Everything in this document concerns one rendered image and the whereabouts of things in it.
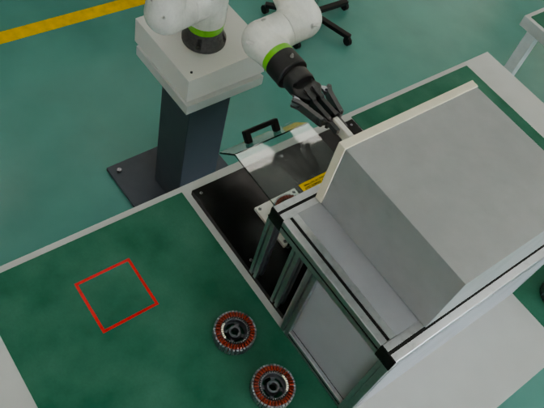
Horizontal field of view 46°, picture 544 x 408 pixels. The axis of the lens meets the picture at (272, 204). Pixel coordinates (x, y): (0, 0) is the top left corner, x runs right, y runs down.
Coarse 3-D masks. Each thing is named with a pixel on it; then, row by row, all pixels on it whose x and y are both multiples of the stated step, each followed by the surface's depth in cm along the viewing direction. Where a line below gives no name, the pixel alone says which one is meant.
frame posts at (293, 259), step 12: (264, 228) 160; (276, 228) 159; (264, 240) 164; (264, 252) 165; (252, 264) 174; (264, 264) 172; (288, 264) 157; (300, 264) 156; (288, 276) 159; (276, 288) 168; (288, 288) 166; (276, 300) 171
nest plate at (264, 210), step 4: (264, 204) 190; (268, 204) 190; (272, 204) 191; (256, 208) 189; (260, 208) 189; (264, 208) 189; (268, 208) 189; (256, 212) 189; (260, 212) 188; (264, 212) 188; (268, 212) 189; (260, 216) 188; (264, 216) 188; (264, 220) 187; (280, 236) 185; (280, 240) 184; (284, 240) 184; (284, 244) 183
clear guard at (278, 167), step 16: (288, 128) 173; (304, 128) 172; (240, 144) 170; (256, 144) 165; (272, 144) 166; (288, 144) 167; (304, 144) 168; (320, 144) 169; (240, 160) 161; (256, 160) 162; (272, 160) 163; (288, 160) 164; (304, 160) 165; (320, 160) 166; (256, 176) 159; (272, 176) 160; (288, 176) 161; (304, 176) 162; (272, 192) 157; (288, 192) 158
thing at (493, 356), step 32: (480, 64) 253; (512, 96) 246; (320, 128) 217; (96, 224) 179; (32, 256) 170; (256, 288) 177; (480, 320) 186; (512, 320) 188; (0, 352) 154; (448, 352) 178; (480, 352) 180; (512, 352) 182; (0, 384) 150; (416, 384) 171; (448, 384) 172; (480, 384) 174; (512, 384) 176
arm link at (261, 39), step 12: (276, 12) 169; (252, 24) 167; (264, 24) 166; (276, 24) 167; (288, 24) 168; (252, 36) 166; (264, 36) 165; (276, 36) 166; (288, 36) 168; (252, 48) 167; (264, 48) 165; (276, 48) 164; (264, 60) 165
